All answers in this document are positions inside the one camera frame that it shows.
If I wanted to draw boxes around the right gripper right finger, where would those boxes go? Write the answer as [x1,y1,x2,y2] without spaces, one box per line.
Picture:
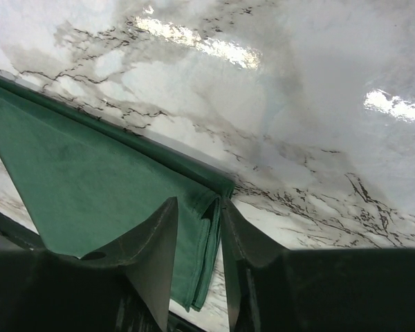
[221,199,415,331]

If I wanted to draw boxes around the dark green cloth napkin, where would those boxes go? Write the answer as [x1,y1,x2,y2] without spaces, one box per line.
[0,79,234,310]

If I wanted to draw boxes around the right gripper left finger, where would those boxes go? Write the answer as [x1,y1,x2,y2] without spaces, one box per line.
[0,197,178,331]

